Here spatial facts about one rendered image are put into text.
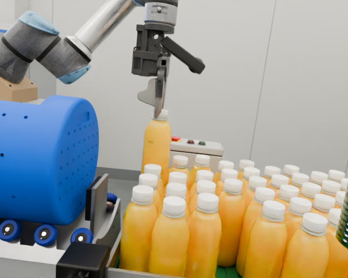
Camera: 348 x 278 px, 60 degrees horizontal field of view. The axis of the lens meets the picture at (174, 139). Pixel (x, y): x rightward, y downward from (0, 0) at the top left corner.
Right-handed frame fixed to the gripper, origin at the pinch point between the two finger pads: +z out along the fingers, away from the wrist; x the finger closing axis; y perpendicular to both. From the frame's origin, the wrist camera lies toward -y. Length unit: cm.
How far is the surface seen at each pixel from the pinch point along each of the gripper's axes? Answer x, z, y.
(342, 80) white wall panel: -277, -20, -171
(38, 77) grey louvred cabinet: -145, 5, 105
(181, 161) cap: -1.6, 12.5, -6.7
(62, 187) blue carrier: 19.3, 14.4, 15.8
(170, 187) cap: 19.0, 11.7, -5.3
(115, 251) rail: 24.8, 23.0, 3.4
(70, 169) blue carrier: 15.3, 11.8, 15.8
